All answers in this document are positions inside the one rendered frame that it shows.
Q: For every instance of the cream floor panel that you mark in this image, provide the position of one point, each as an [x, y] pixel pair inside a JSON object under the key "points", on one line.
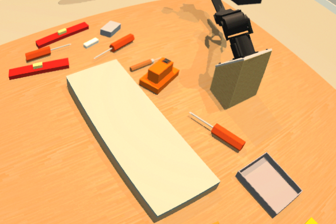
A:
{"points": [[164, 172]]}

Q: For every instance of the red spirit level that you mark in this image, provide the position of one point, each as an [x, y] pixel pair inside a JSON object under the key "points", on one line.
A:
{"points": [[38, 68], [61, 34]]}

